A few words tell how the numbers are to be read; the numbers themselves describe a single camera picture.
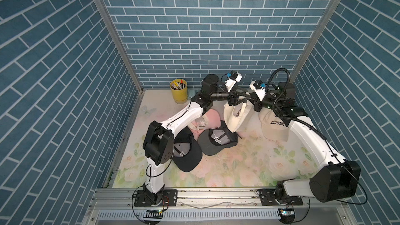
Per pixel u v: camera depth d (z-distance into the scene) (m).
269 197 0.73
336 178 0.40
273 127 0.94
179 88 1.08
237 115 0.74
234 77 0.64
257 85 0.63
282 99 0.59
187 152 0.87
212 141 0.92
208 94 0.64
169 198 0.73
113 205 0.74
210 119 1.02
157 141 0.52
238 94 0.67
